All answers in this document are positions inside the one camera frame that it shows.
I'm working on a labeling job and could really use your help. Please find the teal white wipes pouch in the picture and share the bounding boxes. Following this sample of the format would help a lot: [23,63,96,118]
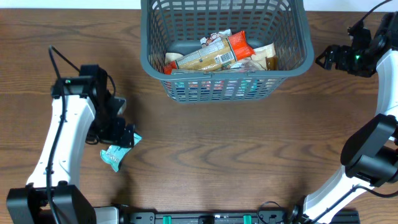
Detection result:
[100,133,142,172]

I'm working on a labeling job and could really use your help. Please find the clear brown pastry bag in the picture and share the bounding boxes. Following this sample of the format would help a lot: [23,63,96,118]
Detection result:
[230,44,278,72]

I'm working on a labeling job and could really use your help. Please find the beige brown bread bag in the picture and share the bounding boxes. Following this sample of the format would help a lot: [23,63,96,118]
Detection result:
[165,52,183,64]

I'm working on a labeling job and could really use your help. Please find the red orange cracker pack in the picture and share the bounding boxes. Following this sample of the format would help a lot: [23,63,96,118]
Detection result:
[163,30,254,75]

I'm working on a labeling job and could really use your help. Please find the Kleenex tissue multipack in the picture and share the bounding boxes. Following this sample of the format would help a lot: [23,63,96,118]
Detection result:
[163,78,274,103]

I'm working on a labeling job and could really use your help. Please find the bread bag with grain print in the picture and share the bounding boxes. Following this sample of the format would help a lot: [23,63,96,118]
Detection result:
[200,29,232,47]

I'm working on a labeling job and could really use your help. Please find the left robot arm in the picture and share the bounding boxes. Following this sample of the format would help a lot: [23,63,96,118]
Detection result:
[6,65,135,223]

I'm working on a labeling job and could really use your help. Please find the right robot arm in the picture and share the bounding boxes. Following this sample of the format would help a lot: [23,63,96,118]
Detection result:
[289,12,397,223]

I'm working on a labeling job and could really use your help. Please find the grey plastic laundry basket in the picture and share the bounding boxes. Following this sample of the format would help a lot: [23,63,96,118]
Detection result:
[141,0,314,103]

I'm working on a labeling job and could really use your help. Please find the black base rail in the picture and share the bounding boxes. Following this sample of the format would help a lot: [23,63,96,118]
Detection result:
[118,208,361,224]

